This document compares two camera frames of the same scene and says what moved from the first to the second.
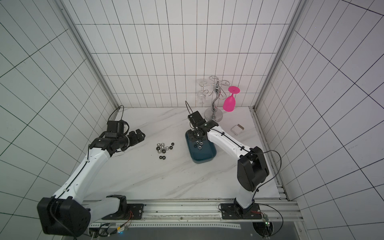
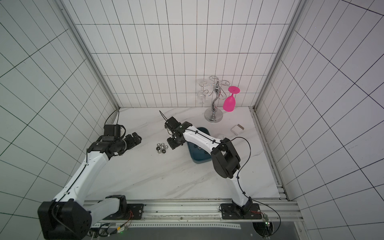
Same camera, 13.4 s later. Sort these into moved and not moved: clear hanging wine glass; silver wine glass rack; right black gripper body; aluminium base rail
Moved: right black gripper body
Not moved: aluminium base rail; silver wine glass rack; clear hanging wine glass
